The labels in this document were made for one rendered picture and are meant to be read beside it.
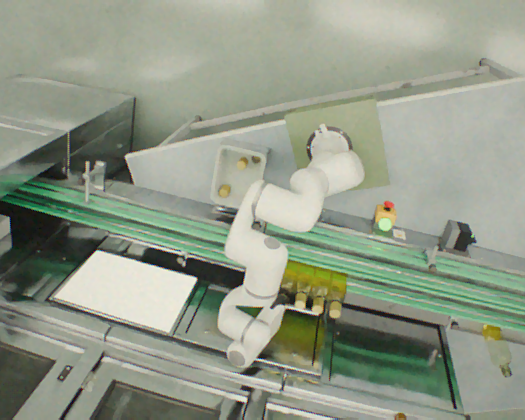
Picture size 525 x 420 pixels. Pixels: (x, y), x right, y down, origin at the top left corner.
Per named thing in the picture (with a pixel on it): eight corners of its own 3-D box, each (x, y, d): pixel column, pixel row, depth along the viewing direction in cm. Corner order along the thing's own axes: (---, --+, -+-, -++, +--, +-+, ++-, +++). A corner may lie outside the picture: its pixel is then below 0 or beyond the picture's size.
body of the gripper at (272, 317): (266, 352, 136) (281, 331, 145) (272, 326, 131) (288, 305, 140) (243, 341, 138) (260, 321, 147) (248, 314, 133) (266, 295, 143)
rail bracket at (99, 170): (101, 184, 188) (73, 208, 168) (103, 145, 181) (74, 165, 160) (112, 187, 188) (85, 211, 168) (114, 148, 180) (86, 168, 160)
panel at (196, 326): (95, 253, 179) (48, 304, 148) (95, 247, 177) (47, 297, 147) (326, 315, 172) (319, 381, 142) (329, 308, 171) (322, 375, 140)
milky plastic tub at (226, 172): (215, 192, 184) (209, 201, 176) (224, 137, 174) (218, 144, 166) (259, 203, 183) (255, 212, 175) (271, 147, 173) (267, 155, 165)
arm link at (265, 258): (296, 263, 122) (244, 240, 126) (317, 194, 111) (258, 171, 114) (270, 302, 109) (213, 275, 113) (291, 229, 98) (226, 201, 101)
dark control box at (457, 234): (441, 236, 176) (444, 247, 168) (448, 218, 172) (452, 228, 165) (461, 241, 175) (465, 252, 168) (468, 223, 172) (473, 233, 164)
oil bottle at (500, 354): (481, 331, 175) (497, 379, 152) (485, 320, 173) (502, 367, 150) (495, 332, 175) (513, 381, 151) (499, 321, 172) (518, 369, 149)
